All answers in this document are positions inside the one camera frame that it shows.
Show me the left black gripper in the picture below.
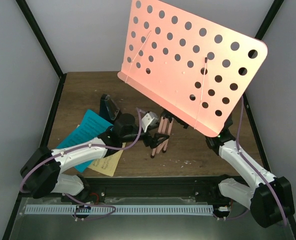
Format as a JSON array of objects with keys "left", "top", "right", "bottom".
[{"left": 122, "top": 126, "right": 170, "bottom": 149}]

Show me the pink music stand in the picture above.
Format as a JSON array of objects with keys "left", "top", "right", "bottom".
[{"left": 117, "top": 0, "right": 268, "bottom": 160}]

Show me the black metronome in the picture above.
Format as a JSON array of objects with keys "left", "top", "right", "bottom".
[{"left": 99, "top": 94, "right": 122, "bottom": 124}]

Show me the yellow sheet music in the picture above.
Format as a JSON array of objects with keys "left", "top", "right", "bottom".
[{"left": 87, "top": 150, "right": 123, "bottom": 177}]

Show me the blue sheet music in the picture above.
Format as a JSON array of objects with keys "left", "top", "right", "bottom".
[{"left": 56, "top": 109, "right": 112, "bottom": 173}]

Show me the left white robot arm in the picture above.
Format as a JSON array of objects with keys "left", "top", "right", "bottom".
[{"left": 20, "top": 111, "right": 169, "bottom": 202}]

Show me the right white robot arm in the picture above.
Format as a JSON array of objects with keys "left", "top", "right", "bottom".
[{"left": 206, "top": 116, "right": 295, "bottom": 228}]

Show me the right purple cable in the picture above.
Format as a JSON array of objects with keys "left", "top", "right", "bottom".
[{"left": 225, "top": 96, "right": 288, "bottom": 227}]

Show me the black aluminium frame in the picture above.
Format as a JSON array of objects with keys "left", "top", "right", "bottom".
[{"left": 16, "top": 0, "right": 296, "bottom": 240}]

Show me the light blue slotted cable duct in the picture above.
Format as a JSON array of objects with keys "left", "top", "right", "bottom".
[{"left": 24, "top": 204, "right": 214, "bottom": 216}]

